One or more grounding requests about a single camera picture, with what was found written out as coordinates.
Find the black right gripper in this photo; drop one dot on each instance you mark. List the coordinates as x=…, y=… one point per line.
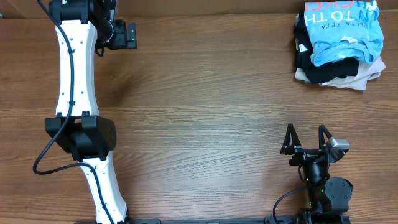
x=304, y=153

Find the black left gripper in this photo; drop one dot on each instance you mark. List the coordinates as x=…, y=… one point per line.
x=131, y=35

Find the light blue t-shirt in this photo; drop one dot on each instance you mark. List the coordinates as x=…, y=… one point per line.
x=343, y=29

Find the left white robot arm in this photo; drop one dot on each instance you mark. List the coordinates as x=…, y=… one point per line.
x=85, y=28

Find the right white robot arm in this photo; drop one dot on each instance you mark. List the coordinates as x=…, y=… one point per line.
x=328, y=196

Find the pile of black clothes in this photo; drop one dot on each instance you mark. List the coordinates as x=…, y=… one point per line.
x=306, y=71

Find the white folded garment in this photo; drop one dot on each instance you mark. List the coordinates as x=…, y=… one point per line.
x=366, y=72

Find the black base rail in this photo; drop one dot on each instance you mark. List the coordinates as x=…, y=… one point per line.
x=265, y=220

